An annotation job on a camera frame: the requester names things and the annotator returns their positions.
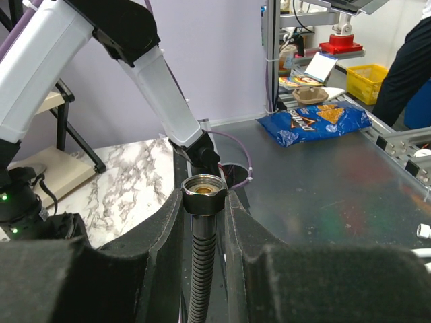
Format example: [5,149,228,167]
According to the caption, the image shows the white tablet card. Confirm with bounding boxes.
[304,52,338,83]

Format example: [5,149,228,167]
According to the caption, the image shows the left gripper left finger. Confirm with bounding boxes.
[1,190,183,322]

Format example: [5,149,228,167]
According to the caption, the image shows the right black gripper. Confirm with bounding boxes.
[1,167,90,245]

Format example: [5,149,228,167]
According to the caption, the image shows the aluminium frame post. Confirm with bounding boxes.
[261,0,280,114]

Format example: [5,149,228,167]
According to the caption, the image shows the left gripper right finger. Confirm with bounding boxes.
[224,192,430,322]

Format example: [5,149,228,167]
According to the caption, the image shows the brown paper bowl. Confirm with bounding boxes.
[292,87,329,107]

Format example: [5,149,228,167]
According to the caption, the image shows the yellow plastic crate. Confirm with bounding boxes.
[346,64,388,106]

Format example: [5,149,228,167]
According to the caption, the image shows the person in dark clothes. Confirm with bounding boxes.
[372,1,430,127]

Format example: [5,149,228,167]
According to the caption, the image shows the blue doritos chip bag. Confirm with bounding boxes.
[257,101,372,147]

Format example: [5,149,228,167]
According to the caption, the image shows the black metal shower hose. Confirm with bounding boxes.
[180,173,229,323]

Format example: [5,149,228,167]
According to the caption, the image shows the cream three-tier shelf rack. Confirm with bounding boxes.
[9,80,106,200]

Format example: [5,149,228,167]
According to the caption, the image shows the red block on stand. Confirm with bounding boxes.
[319,34,363,56]

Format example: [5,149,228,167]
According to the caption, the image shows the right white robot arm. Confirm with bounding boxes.
[11,14,209,248]

